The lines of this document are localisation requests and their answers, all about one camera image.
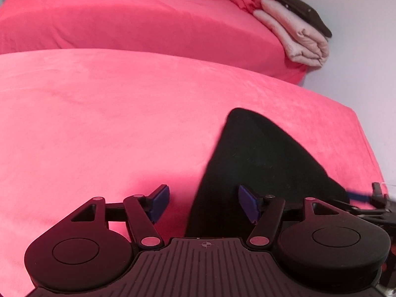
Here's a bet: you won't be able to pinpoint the pink front mattress cover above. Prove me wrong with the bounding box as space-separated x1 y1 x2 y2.
1 49 383 296

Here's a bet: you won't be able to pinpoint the dark folded garment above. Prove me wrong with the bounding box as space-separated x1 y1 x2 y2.
276 0 332 38

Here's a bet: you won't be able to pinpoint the pink mattress cover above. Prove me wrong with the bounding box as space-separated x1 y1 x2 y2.
1 0 307 84
1 49 383 296

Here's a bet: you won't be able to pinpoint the black pants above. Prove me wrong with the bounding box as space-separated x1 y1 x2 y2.
185 108 350 239

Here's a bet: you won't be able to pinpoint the pink rear mattress cover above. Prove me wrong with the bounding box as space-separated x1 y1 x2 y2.
1 0 307 84

